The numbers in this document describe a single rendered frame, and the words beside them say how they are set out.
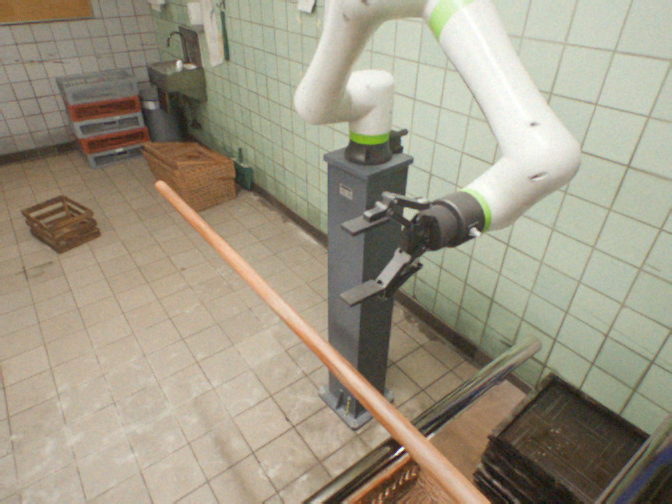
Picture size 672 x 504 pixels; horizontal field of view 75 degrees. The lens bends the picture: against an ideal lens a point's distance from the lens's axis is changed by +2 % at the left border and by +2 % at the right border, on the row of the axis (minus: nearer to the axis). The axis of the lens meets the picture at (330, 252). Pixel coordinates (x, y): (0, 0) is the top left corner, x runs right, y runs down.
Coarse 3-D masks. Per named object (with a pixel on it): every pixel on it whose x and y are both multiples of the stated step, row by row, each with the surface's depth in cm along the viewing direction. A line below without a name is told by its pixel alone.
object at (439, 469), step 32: (160, 192) 119; (192, 224) 104; (224, 256) 93; (256, 288) 84; (288, 320) 76; (320, 352) 70; (352, 384) 65; (384, 416) 60; (416, 448) 56; (448, 480) 53
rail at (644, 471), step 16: (656, 448) 32; (640, 464) 31; (656, 464) 31; (624, 480) 31; (640, 480) 31; (656, 480) 31; (608, 496) 30; (624, 496) 30; (640, 496) 30; (656, 496) 30
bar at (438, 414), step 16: (528, 336) 77; (512, 352) 74; (528, 352) 74; (496, 368) 71; (512, 368) 72; (464, 384) 68; (480, 384) 68; (448, 400) 66; (464, 400) 66; (432, 416) 64; (448, 416) 65; (432, 432) 63; (384, 448) 59; (400, 448) 60; (352, 464) 58; (368, 464) 58; (384, 464) 58; (336, 480) 56; (352, 480) 56; (368, 480) 57; (320, 496) 54; (336, 496) 55
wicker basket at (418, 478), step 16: (400, 464) 103; (416, 464) 109; (384, 480) 101; (416, 480) 114; (432, 480) 107; (352, 496) 98; (368, 496) 100; (384, 496) 107; (400, 496) 111; (416, 496) 111; (432, 496) 109; (448, 496) 103
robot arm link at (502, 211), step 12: (492, 168) 78; (480, 180) 80; (492, 180) 77; (468, 192) 77; (480, 192) 77; (492, 192) 77; (492, 204) 77; (504, 204) 77; (516, 204) 76; (492, 216) 77; (504, 216) 79; (516, 216) 79; (492, 228) 80; (504, 228) 83
